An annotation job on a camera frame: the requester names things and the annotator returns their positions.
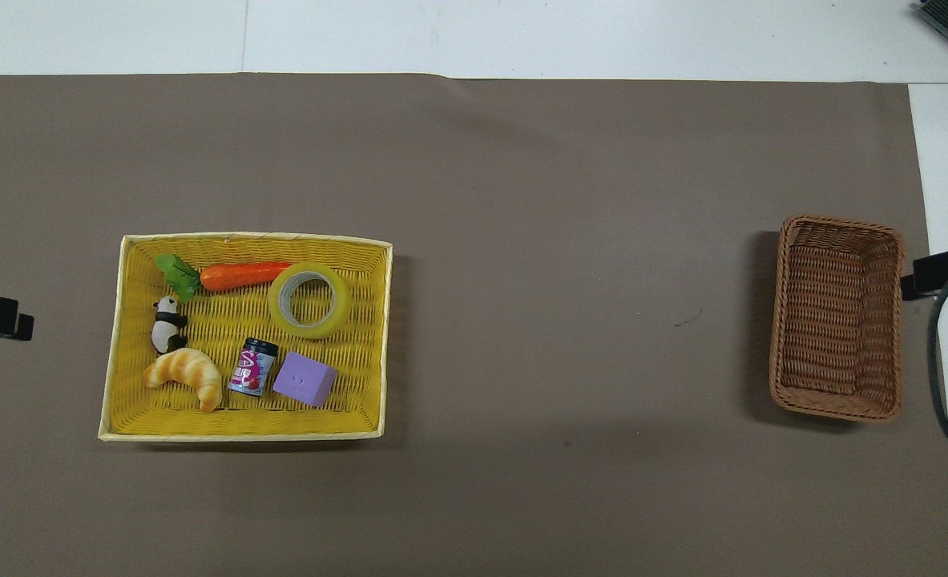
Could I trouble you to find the yellow-green tape roll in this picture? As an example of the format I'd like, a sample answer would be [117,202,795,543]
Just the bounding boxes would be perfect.
[267,260,353,340]

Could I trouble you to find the yellow woven basket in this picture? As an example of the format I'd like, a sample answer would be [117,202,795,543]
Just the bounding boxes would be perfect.
[97,232,394,443]

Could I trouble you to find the brown wicker basket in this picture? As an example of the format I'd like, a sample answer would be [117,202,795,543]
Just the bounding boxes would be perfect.
[768,214,907,424]

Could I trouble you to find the purple cube block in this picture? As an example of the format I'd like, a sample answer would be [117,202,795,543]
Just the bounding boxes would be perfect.
[272,351,339,409]

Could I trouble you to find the orange toy carrot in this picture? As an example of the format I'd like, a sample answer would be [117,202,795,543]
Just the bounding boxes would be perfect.
[155,253,294,303]

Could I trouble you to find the small black-lidded can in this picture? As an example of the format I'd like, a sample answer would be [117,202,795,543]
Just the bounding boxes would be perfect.
[227,337,280,398]

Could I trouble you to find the toy croissant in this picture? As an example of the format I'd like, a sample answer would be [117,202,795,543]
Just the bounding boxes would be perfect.
[142,347,224,414]

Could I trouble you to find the panda figurine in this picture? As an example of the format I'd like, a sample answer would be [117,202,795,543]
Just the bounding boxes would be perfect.
[151,295,189,356]

